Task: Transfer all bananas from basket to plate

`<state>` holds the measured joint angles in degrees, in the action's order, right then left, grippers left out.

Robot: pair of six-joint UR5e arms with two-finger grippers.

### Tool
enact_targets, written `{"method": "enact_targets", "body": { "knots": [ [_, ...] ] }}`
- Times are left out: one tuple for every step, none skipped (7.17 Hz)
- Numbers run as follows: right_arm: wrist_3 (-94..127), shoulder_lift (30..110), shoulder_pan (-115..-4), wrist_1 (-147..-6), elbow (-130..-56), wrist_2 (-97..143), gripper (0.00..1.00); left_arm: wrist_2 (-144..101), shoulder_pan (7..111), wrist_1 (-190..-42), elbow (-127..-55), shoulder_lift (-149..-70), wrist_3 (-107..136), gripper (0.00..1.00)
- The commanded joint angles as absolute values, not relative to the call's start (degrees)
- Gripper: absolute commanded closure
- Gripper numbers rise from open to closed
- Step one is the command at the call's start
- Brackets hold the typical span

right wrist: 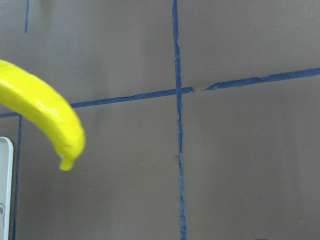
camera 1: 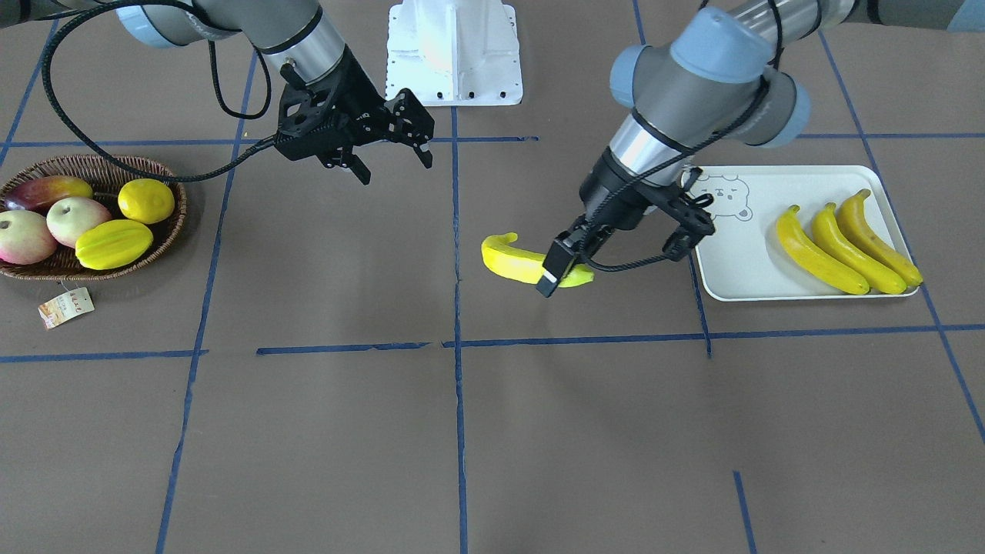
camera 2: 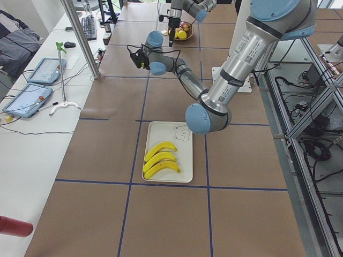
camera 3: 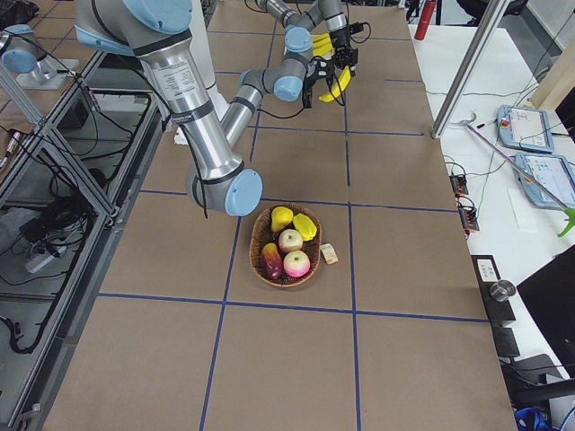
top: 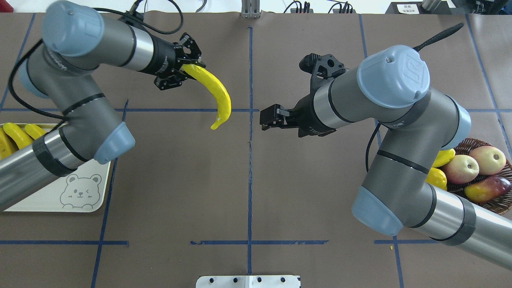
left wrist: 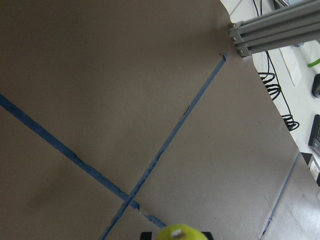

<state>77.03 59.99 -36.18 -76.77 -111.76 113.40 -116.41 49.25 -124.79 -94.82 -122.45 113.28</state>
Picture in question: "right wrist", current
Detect yellow banana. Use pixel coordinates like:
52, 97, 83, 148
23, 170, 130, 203
0, 60, 86, 171

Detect white rectangular bear tray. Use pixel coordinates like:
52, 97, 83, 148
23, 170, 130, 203
0, 136, 14, 240

